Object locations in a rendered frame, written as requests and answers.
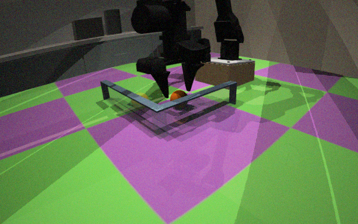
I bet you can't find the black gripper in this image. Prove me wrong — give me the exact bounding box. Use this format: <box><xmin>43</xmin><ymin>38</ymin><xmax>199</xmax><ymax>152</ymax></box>
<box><xmin>136</xmin><ymin>30</ymin><xmax>210</xmax><ymax>98</ymax></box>

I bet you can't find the orange-brown ball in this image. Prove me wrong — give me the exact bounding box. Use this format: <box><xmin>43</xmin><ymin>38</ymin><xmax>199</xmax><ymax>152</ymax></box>
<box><xmin>170</xmin><ymin>90</ymin><xmax>187</xmax><ymax>101</ymax></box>

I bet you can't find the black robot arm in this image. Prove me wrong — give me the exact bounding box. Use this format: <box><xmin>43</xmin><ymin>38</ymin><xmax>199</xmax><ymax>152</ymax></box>
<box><xmin>131</xmin><ymin>0</ymin><xmax>244</xmax><ymax>65</ymax></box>

